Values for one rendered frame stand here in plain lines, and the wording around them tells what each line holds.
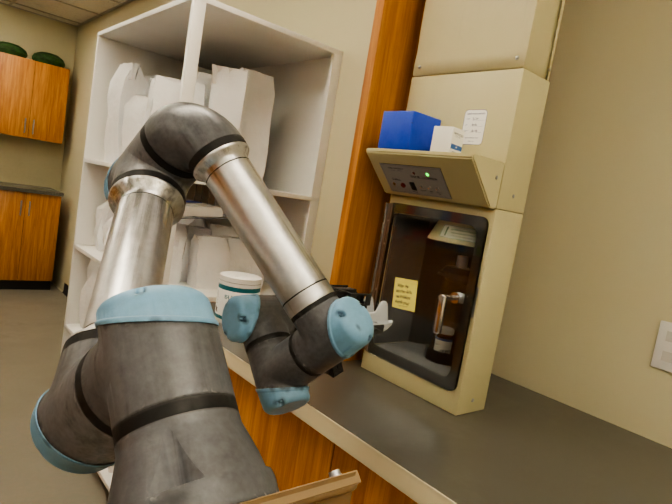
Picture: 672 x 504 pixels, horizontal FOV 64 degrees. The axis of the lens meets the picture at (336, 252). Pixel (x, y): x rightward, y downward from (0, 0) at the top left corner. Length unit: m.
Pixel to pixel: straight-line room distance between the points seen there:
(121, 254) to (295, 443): 0.67
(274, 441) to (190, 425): 0.86
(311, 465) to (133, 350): 0.77
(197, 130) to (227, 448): 0.49
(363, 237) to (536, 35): 0.62
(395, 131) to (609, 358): 0.80
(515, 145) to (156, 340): 0.92
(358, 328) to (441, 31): 0.89
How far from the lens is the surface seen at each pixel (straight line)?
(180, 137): 0.84
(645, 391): 1.55
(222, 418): 0.51
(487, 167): 1.17
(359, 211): 1.41
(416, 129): 1.27
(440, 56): 1.41
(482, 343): 1.28
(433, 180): 1.24
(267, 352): 0.83
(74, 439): 0.65
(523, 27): 1.29
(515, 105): 1.24
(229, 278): 1.65
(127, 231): 0.80
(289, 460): 1.31
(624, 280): 1.54
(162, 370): 0.52
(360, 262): 1.45
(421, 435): 1.15
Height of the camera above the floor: 1.38
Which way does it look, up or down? 6 degrees down
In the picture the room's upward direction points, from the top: 10 degrees clockwise
